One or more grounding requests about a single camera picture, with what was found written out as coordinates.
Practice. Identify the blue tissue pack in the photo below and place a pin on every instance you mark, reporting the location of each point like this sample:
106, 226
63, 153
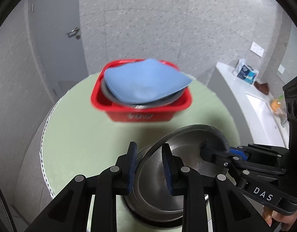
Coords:
245, 72

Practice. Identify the red plastic basin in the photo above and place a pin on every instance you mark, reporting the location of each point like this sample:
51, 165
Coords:
119, 113

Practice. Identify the door handle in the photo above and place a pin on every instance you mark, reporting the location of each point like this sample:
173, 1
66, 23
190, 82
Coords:
75, 33

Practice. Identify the small steel bowl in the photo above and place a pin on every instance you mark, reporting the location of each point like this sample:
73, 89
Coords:
194, 135

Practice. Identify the steel faucet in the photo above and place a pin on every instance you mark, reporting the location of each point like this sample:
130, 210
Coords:
282, 116

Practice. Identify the round table green cloth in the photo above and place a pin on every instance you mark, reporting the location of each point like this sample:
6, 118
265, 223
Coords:
79, 139

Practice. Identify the brown cloth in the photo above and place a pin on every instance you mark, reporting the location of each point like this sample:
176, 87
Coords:
262, 87

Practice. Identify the right hand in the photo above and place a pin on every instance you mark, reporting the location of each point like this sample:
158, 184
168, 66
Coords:
287, 221

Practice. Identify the grey door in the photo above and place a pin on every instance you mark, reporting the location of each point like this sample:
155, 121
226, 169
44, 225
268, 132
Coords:
61, 58

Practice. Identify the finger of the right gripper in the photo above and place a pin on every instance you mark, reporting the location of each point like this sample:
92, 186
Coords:
218, 158
258, 152

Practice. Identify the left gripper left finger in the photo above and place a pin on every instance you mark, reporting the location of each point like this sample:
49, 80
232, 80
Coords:
90, 199

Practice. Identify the blue plastic plate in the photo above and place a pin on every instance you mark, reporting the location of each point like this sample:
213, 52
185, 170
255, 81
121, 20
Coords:
145, 81

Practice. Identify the white sink counter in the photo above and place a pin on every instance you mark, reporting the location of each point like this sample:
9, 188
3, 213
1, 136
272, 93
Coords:
250, 109

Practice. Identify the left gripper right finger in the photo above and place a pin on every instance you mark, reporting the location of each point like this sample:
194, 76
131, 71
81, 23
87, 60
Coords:
230, 210

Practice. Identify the orange cup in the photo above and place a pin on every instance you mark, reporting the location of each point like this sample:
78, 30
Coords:
276, 104

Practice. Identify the white double wall socket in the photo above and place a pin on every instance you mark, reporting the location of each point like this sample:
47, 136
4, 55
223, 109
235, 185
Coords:
258, 50

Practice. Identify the medium steel bowl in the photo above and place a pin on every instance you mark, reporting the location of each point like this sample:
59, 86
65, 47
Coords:
150, 200

